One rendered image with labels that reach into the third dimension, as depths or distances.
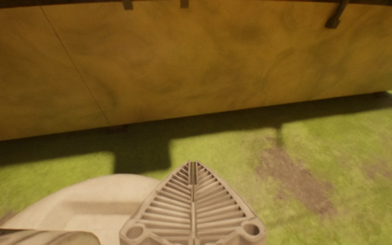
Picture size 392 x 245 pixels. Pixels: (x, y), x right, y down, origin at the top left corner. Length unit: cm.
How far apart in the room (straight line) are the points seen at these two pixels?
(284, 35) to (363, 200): 93
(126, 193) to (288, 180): 80
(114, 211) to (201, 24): 73
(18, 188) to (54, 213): 69
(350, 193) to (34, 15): 159
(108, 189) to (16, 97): 75
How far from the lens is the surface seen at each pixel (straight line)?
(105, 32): 75
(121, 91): 86
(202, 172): 16
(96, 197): 49
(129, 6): 70
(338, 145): 133
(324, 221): 98
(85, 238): 23
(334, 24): 106
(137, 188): 46
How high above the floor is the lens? 76
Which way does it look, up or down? 46 degrees down
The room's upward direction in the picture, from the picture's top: 1 degrees clockwise
